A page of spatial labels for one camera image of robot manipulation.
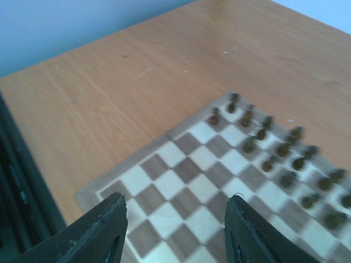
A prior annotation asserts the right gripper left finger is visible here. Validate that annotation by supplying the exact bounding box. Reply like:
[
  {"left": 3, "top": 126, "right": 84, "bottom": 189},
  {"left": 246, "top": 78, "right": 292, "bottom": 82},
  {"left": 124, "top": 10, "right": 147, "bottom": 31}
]
[{"left": 11, "top": 192, "right": 128, "bottom": 262}]

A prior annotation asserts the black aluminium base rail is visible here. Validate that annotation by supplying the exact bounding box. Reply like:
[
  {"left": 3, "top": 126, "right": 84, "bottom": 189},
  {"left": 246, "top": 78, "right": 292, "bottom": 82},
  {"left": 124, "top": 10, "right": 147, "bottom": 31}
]
[{"left": 1, "top": 98, "right": 66, "bottom": 262}]

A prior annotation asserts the wooden chess board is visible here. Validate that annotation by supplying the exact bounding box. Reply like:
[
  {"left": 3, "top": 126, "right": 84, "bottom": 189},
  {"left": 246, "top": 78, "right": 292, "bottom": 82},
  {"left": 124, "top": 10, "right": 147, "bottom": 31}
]
[{"left": 76, "top": 93, "right": 350, "bottom": 262}]

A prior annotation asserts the dark chess pieces row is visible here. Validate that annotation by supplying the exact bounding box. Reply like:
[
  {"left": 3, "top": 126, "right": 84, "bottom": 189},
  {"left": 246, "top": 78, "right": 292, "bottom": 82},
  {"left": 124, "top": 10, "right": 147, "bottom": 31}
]
[{"left": 207, "top": 93, "right": 350, "bottom": 236}]

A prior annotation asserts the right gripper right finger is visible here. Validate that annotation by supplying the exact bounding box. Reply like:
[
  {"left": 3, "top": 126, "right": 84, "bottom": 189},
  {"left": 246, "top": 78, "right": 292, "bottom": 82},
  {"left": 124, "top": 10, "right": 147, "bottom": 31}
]
[{"left": 224, "top": 193, "right": 326, "bottom": 262}]

